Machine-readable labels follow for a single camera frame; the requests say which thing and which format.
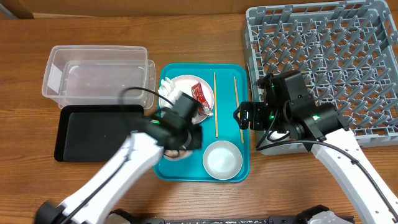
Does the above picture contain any pink plate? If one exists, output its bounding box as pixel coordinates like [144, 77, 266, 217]
[170, 75, 214, 124]

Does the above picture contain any left wooden chopstick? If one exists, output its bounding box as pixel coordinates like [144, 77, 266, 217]
[213, 72, 219, 138]

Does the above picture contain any white paper cup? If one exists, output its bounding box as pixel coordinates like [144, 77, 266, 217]
[267, 131, 290, 142]

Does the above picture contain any pink bowl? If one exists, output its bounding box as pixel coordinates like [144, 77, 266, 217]
[164, 150, 193, 161]

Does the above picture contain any black rail at table edge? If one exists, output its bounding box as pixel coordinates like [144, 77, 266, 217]
[108, 204, 355, 224]

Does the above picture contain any right wooden chopstick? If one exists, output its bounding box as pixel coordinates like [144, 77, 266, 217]
[234, 77, 244, 144]

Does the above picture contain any wooden chopstick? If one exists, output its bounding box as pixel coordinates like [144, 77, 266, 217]
[234, 77, 244, 144]
[213, 72, 219, 138]

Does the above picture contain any grey dish rack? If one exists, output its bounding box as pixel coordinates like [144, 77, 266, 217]
[242, 1, 397, 147]

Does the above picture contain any clear plastic bin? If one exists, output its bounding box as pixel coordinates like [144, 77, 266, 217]
[42, 45, 156, 110]

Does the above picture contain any grey bowl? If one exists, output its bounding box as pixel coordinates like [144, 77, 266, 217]
[203, 141, 243, 180]

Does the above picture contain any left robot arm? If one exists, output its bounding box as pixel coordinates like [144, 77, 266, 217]
[34, 93, 203, 223]

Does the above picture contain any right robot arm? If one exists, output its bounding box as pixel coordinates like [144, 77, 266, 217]
[233, 70, 397, 223]

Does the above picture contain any red snack wrapper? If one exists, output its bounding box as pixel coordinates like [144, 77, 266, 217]
[191, 82, 213, 116]

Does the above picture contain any teal plastic tray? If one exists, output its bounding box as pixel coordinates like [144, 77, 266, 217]
[154, 63, 250, 182]

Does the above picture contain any white napkin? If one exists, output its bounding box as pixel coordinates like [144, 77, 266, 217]
[158, 77, 182, 103]

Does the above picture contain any black rectangular tray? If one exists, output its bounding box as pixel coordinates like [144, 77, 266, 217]
[54, 105, 144, 162]

